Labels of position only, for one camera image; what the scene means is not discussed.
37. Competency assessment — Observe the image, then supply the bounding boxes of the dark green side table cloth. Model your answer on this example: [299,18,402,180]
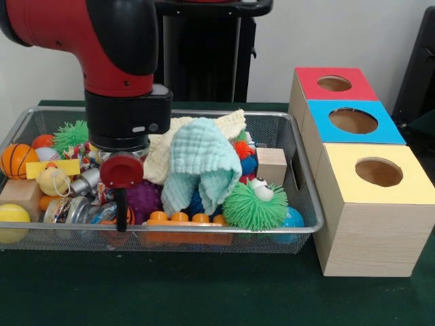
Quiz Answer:
[407,110,435,157]

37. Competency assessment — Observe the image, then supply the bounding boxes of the light blue waffle cloth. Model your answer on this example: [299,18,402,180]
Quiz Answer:
[160,117,243,217]

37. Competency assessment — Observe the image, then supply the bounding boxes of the small green puffer ball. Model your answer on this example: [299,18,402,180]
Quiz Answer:
[52,120,90,154]

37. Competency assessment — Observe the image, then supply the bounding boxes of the wooden cube block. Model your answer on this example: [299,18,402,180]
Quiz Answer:
[255,147,288,186]

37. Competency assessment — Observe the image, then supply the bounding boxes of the black robot stand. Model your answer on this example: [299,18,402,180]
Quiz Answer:
[154,0,275,103]

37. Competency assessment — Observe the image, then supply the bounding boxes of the purple spiky ball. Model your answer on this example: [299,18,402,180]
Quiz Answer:
[126,179,163,225]

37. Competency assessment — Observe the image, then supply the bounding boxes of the orange toy brick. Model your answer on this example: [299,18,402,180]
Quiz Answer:
[142,211,234,246]

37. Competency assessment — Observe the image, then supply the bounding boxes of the yellow rubber duck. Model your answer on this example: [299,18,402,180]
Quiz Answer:
[35,162,73,198]

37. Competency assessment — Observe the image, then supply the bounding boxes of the small orange basketball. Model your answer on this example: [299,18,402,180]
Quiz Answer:
[0,143,40,180]

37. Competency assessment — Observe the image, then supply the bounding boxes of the yellow ball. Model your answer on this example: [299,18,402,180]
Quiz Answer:
[0,202,31,245]

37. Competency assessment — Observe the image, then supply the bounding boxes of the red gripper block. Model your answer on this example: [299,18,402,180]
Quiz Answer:
[100,154,144,233]

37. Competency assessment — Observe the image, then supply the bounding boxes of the wooden box with three holes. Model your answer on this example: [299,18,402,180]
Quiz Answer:
[288,67,435,278]

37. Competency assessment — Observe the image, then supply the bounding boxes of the cream waffle cloth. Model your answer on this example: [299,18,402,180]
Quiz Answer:
[142,109,246,186]

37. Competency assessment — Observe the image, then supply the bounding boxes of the shallow clear mesh bin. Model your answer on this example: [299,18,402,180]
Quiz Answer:
[0,105,324,255]

